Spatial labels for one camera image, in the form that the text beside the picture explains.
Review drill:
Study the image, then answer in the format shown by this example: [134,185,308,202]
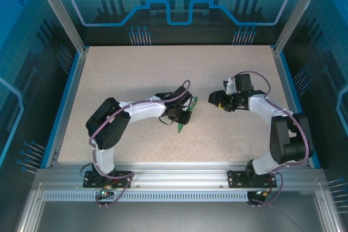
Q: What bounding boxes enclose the slotted grey cable duct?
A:
[42,191,250,203]

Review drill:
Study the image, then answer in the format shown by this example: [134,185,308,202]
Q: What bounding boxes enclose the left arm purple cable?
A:
[89,79,191,208]

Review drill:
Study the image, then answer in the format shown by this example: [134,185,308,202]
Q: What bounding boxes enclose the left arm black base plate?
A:
[83,170,133,189]

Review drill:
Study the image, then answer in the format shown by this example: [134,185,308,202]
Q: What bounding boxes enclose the aluminium frame post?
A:
[272,0,326,55]
[29,0,90,54]

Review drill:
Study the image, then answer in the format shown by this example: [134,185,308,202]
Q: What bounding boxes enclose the aluminium mounting rail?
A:
[36,161,326,192]

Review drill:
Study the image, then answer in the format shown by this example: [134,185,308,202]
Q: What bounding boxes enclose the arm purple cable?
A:
[89,79,191,208]
[238,71,311,208]

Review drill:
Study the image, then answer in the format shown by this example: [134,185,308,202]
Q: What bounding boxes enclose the connector with green light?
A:
[98,185,114,198]
[253,187,273,198]

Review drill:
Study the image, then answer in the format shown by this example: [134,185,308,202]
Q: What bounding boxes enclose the thin black base cable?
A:
[78,164,92,179]

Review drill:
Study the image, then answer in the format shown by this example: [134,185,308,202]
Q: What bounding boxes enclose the green paper sheet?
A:
[177,96,199,134]

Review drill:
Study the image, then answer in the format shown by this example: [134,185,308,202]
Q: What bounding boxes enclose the aluminium side rail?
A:
[44,48,90,169]
[272,49,321,169]

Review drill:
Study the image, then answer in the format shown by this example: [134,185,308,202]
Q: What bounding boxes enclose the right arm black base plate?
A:
[227,170,278,189]

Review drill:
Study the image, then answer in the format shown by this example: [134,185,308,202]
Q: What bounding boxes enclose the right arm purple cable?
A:
[238,71,311,208]

